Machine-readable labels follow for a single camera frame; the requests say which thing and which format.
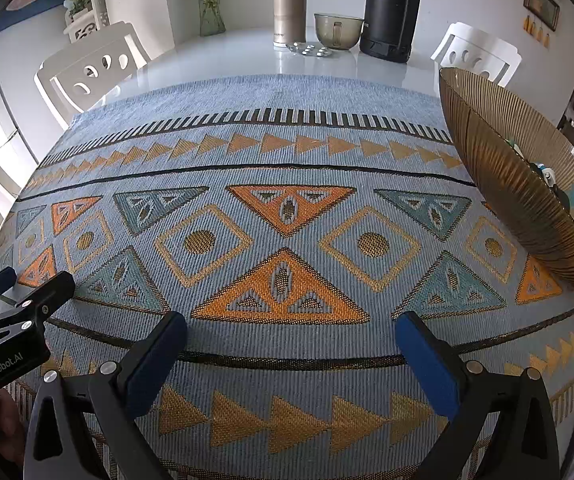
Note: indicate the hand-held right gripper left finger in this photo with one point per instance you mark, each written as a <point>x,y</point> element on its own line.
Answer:
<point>159,365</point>

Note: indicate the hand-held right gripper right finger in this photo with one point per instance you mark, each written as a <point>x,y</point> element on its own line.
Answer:
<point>429,365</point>

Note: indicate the ribbed amber glass bowl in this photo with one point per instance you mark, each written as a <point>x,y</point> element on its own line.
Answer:
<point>507,170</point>

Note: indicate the white and blue figurine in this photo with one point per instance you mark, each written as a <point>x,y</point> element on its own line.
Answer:
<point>544,172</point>

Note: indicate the blue patterned woven table mat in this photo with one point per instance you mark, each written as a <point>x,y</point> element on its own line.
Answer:
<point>287,125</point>

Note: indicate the white carved plant stand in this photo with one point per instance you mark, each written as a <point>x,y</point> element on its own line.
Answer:
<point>87,27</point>

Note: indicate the silver pill blister pack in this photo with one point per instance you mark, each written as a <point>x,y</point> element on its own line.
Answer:
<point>309,50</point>

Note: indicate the smoky glass measuring cup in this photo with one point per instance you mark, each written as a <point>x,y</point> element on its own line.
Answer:
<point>339,32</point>

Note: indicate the tall black thermos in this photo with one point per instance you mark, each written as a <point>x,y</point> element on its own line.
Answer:
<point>392,10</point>

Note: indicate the silver thermos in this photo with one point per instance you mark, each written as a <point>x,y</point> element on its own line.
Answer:
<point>289,10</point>

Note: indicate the row of orange wall ornaments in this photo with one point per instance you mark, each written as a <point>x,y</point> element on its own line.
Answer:
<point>537,30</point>

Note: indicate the brown wall picture frame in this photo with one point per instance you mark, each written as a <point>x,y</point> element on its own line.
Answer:
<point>542,4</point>

